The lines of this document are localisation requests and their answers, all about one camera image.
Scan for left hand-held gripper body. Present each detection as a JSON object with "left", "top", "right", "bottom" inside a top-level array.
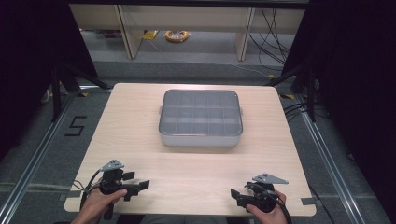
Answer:
[{"left": 99, "top": 159, "right": 140, "bottom": 220}]

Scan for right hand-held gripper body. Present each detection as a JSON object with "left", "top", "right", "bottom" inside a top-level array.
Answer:
[{"left": 246, "top": 173, "right": 290, "bottom": 214}]

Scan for white compartment storage box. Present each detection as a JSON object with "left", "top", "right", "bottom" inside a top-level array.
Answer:
[{"left": 158, "top": 105, "right": 244, "bottom": 147}]

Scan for grey lidded plastic container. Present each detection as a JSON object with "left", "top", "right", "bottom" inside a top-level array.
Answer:
[{"left": 158, "top": 89, "right": 244, "bottom": 137}]

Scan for person's left hand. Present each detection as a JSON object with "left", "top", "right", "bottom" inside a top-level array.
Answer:
[{"left": 83, "top": 187, "right": 128, "bottom": 220}]

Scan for person's right hand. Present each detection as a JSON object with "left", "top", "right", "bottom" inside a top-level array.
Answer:
[{"left": 246, "top": 189, "right": 290, "bottom": 222}]

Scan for black metal stand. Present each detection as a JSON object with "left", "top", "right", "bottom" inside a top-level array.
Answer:
[
  {"left": 50, "top": 61, "right": 111, "bottom": 123},
  {"left": 265, "top": 63, "right": 318, "bottom": 123}
]

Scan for black curtain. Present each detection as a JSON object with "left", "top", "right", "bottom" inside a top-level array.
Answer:
[
  {"left": 281, "top": 0, "right": 396, "bottom": 224},
  {"left": 0, "top": 0, "right": 99, "bottom": 162}
]

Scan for white shelf unit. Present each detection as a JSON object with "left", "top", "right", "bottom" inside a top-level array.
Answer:
[{"left": 68, "top": 3, "right": 306, "bottom": 62}]

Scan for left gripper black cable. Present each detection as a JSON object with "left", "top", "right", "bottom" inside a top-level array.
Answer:
[{"left": 73, "top": 169, "right": 105, "bottom": 213}]

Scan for aluminium floor rail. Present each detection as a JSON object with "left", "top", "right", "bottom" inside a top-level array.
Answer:
[
  {"left": 293, "top": 92, "right": 367, "bottom": 224},
  {"left": 0, "top": 90, "right": 80, "bottom": 224}
]

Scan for black floor cables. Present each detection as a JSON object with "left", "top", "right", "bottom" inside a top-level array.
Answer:
[{"left": 282, "top": 102, "right": 309, "bottom": 122}]

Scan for white floor cable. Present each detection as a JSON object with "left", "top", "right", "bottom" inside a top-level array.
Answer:
[{"left": 229, "top": 63, "right": 276, "bottom": 79}]

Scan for yellow cable coil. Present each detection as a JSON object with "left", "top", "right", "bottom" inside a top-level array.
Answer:
[{"left": 164, "top": 29, "right": 191, "bottom": 44}]

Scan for black hanging cables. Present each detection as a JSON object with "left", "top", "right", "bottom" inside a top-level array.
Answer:
[{"left": 247, "top": 7, "right": 297, "bottom": 73}]

